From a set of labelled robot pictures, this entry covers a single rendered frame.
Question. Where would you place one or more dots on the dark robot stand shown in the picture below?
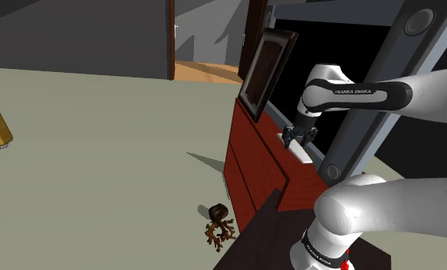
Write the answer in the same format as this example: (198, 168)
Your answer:
(268, 239)

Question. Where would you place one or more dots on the dark brown door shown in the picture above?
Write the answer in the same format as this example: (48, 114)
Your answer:
(251, 33)

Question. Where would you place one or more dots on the large black television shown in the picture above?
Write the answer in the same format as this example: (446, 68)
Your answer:
(357, 48)

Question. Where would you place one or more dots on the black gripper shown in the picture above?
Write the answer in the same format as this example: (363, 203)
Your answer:
(305, 121)

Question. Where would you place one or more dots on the brown root-shaped figure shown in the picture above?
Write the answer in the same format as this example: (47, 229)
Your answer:
(219, 228)

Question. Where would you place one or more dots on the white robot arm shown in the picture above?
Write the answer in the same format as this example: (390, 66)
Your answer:
(425, 93)

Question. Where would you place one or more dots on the dark brown picture frame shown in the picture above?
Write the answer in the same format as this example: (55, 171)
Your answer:
(264, 71)

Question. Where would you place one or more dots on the red wooden cabinet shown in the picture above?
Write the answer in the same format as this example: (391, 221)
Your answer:
(260, 168)

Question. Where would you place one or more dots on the white flat remote control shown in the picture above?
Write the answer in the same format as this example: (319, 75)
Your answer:
(301, 156)

